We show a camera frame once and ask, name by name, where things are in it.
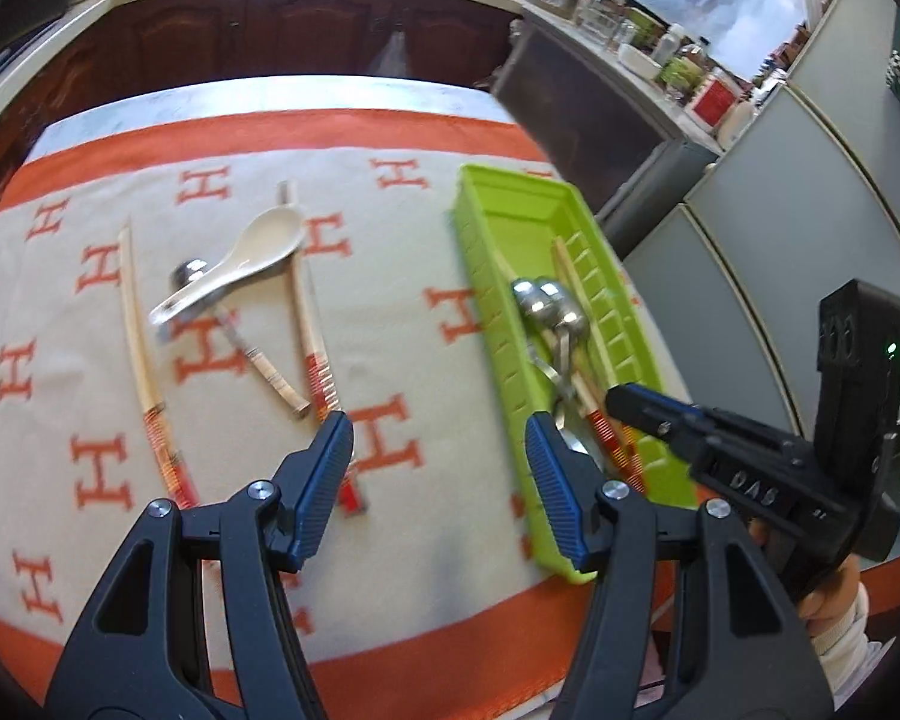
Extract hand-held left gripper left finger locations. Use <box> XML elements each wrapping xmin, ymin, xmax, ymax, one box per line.
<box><xmin>41</xmin><ymin>411</ymin><xmax>356</xmax><ymax>720</ymax></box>

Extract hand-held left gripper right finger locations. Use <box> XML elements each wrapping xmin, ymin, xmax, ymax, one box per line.
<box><xmin>523</xmin><ymin>414</ymin><xmax>837</xmax><ymax>720</ymax></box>

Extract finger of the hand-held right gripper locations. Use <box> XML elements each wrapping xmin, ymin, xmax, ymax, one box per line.
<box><xmin>661</xmin><ymin>397</ymin><xmax>730</xmax><ymax>430</ymax></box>
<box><xmin>606</xmin><ymin>384</ymin><xmax>704</xmax><ymax>460</ymax></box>

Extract silver metal spoon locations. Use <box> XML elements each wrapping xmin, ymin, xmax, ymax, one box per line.
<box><xmin>551</xmin><ymin>405</ymin><xmax>607</xmax><ymax>470</ymax></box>
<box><xmin>511</xmin><ymin>278</ymin><xmax>563</xmax><ymax>391</ymax></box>

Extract metal spoon wooden patterned handle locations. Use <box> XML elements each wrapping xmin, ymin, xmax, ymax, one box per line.
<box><xmin>169</xmin><ymin>259</ymin><xmax>312</xmax><ymax>419</ymax></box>

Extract large metal spoon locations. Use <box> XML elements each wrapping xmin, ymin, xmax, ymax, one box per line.
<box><xmin>538</xmin><ymin>280</ymin><xmax>592</xmax><ymax>391</ymax></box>

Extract green plastic tray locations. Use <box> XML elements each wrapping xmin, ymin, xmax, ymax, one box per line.
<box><xmin>450</xmin><ymin>163</ymin><xmax>698</xmax><ymax>586</ymax></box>

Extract white ceramic spoon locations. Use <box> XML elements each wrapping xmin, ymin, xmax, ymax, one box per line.
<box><xmin>148</xmin><ymin>206</ymin><xmax>306</xmax><ymax>327</ymax></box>

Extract person's right forearm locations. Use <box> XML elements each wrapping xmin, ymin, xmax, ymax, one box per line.
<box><xmin>806</xmin><ymin>585</ymin><xmax>897</xmax><ymax>713</ymax></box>

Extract person's right hand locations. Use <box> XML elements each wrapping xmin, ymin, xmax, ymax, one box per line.
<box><xmin>747</xmin><ymin>519</ymin><xmax>865</xmax><ymax>622</ymax></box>

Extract orange patterned tablecloth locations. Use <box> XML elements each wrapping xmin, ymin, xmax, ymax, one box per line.
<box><xmin>0</xmin><ymin>109</ymin><xmax>691</xmax><ymax>713</ymax></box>

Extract grey refrigerator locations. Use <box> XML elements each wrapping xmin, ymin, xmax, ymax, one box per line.
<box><xmin>613</xmin><ymin>0</ymin><xmax>900</xmax><ymax>481</ymax></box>

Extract grey metal side cabinet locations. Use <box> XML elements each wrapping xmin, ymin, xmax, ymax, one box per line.
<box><xmin>490</xmin><ymin>11</ymin><xmax>722</xmax><ymax>260</ymax></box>

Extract white container red label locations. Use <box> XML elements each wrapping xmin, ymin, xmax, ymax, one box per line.
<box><xmin>685</xmin><ymin>66</ymin><xmax>745</xmax><ymax>130</ymax></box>

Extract glass bottle green label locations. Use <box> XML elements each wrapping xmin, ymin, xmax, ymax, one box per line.
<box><xmin>656</xmin><ymin>45</ymin><xmax>710</xmax><ymax>91</ymax></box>

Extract white bowl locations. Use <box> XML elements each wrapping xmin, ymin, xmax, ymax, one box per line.
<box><xmin>616</xmin><ymin>43</ymin><xmax>662</xmax><ymax>81</ymax></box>

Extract glass jar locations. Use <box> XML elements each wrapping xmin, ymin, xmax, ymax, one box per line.
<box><xmin>576</xmin><ymin>0</ymin><xmax>625</xmax><ymax>42</ymax></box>

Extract white paper roll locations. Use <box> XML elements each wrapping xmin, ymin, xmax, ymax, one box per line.
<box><xmin>793</xmin><ymin>0</ymin><xmax>827</xmax><ymax>42</ymax></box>

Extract clear plastic bag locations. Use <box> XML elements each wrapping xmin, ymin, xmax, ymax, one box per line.
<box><xmin>370</xmin><ymin>28</ymin><xmax>415</xmax><ymax>80</ymax></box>

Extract brown wooden kitchen cabinets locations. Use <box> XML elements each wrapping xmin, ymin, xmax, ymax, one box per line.
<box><xmin>0</xmin><ymin>0</ymin><xmax>527</xmax><ymax>188</ymax></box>

